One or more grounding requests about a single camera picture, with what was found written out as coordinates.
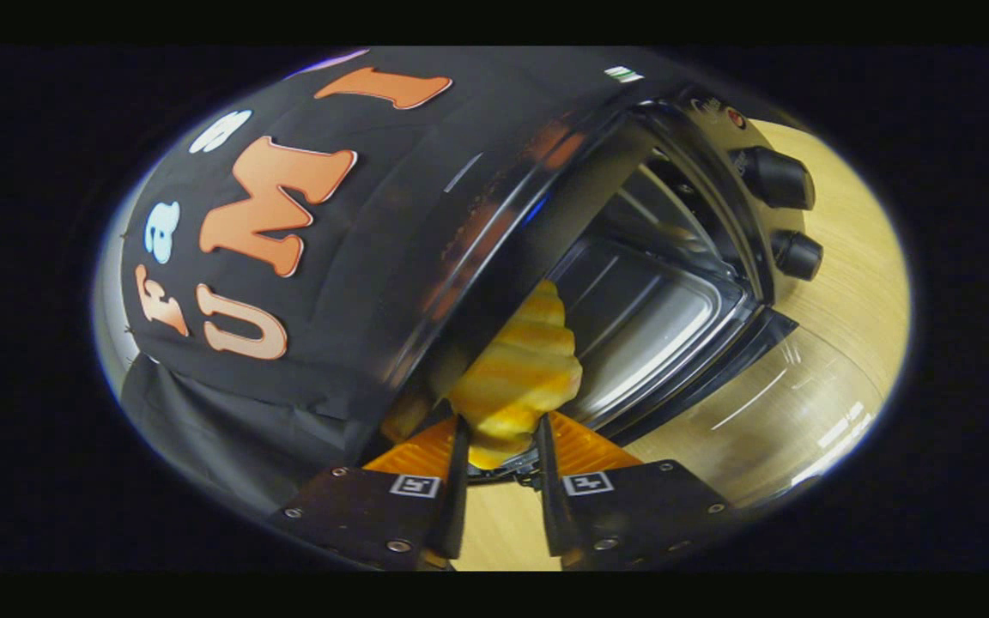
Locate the yellow bread roll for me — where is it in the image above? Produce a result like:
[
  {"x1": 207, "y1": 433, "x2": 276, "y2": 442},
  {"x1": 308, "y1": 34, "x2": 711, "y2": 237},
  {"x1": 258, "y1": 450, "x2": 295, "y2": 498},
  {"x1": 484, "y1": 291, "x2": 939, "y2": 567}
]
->
[{"x1": 447, "y1": 280, "x2": 584, "y2": 470}]

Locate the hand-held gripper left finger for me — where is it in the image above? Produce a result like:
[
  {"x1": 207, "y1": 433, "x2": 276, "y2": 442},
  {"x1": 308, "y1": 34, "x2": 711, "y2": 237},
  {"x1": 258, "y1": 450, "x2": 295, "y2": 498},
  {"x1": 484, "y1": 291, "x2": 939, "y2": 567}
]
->
[{"x1": 268, "y1": 415, "x2": 471, "y2": 572}]

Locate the black toaster oven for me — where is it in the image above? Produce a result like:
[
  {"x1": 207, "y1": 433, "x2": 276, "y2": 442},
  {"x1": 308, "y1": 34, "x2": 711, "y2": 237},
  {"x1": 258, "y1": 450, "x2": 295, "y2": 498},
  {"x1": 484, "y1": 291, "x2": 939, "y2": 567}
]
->
[{"x1": 361, "y1": 82, "x2": 882, "y2": 516}]

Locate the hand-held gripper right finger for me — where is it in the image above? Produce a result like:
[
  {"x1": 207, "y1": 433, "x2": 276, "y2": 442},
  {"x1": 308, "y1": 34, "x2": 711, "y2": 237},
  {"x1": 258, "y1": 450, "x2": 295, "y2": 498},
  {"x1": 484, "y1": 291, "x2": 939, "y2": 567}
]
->
[{"x1": 533, "y1": 410, "x2": 733, "y2": 572}]

